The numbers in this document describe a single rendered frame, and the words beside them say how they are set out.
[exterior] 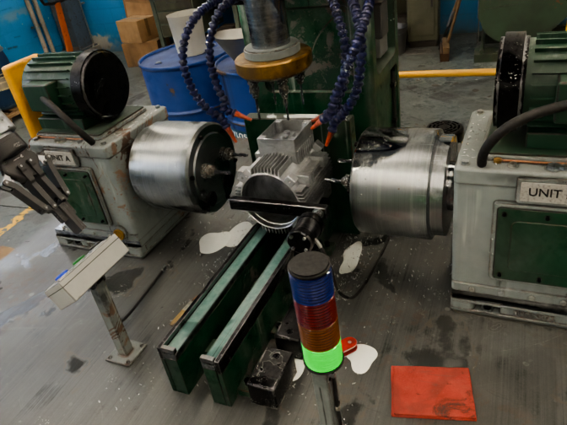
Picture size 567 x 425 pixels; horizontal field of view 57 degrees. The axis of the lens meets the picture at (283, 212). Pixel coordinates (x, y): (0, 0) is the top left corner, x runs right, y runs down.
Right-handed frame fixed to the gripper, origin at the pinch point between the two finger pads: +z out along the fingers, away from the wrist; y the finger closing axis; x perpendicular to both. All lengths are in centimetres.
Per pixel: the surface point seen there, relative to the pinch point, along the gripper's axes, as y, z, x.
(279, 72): 37, 4, -40
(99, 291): -6.2, 15.3, 0.7
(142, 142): 34.1, -4.1, 4.6
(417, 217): 28, 44, -51
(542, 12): 450, 106, -37
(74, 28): 508, -208, 462
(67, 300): -13.5, 11.9, -1.2
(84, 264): -6.8, 8.8, -3.4
